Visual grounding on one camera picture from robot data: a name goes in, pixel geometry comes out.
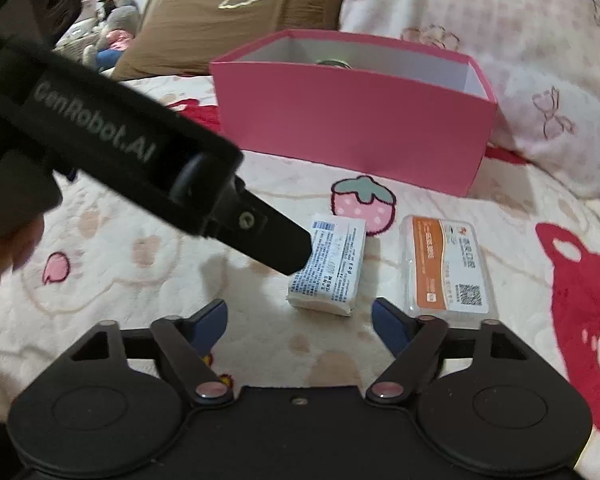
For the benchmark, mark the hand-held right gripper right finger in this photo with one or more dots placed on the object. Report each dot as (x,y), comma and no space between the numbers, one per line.
(387,322)

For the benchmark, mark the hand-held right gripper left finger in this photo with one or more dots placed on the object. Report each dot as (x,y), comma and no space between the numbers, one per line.
(212,319)

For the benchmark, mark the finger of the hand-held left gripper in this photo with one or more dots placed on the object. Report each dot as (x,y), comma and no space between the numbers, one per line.
(270,235)

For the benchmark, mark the clear case with orange label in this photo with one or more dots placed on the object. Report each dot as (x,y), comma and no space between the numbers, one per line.
(430,270)

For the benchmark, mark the white sachet packet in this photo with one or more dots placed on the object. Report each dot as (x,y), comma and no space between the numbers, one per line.
(335,280)

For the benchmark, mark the pink cardboard box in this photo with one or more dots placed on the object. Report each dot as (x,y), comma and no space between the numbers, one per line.
(355,125)

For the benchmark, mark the green yarn ball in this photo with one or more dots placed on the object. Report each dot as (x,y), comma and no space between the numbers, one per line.
(332,63)

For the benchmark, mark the person's left hand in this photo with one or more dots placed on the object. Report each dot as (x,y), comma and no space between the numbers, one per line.
(5,265)

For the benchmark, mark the bear printed blanket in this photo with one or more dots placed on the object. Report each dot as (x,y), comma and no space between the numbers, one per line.
(130,270)

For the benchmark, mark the grey plush toy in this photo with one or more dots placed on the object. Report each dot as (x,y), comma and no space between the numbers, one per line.
(122,17)

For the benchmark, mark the brown pillow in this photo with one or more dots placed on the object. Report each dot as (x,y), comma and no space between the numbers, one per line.
(205,35)

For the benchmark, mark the pink floral pillow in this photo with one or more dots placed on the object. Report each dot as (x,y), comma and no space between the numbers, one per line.
(530,35)

